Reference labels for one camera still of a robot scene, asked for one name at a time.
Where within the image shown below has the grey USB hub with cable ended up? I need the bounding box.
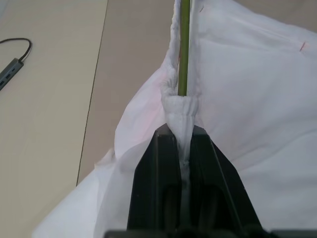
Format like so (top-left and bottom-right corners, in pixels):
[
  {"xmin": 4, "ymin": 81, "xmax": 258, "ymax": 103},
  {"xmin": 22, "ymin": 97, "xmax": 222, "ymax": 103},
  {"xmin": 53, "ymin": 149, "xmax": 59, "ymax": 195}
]
[{"xmin": 0, "ymin": 37, "xmax": 33, "ymax": 92}]

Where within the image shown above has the white cloth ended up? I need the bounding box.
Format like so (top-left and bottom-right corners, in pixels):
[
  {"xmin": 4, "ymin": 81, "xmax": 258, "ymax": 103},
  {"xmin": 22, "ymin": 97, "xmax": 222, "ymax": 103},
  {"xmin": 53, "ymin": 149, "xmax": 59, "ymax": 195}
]
[{"xmin": 31, "ymin": 0, "xmax": 317, "ymax": 238}]

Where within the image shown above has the green wire hanger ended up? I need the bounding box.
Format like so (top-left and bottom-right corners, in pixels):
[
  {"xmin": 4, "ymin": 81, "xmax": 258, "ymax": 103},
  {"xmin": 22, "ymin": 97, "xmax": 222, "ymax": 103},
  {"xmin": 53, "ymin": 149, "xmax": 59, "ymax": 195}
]
[{"xmin": 176, "ymin": 0, "xmax": 192, "ymax": 97}]

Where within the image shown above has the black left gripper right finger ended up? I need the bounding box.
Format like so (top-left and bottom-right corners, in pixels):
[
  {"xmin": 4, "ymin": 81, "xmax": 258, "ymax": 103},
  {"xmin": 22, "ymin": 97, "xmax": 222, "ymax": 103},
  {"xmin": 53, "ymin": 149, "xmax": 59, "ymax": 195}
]
[{"xmin": 188, "ymin": 124, "xmax": 264, "ymax": 231}]

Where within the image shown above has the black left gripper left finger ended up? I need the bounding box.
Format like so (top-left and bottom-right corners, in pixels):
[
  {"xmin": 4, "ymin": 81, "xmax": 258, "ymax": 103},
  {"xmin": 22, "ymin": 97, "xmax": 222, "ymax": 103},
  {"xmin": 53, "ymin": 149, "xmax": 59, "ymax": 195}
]
[{"xmin": 127, "ymin": 123, "xmax": 184, "ymax": 231}]

